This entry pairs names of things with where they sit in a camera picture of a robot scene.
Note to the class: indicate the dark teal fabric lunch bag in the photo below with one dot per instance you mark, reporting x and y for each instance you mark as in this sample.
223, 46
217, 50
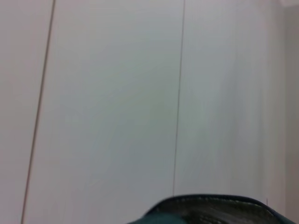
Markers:
210, 212

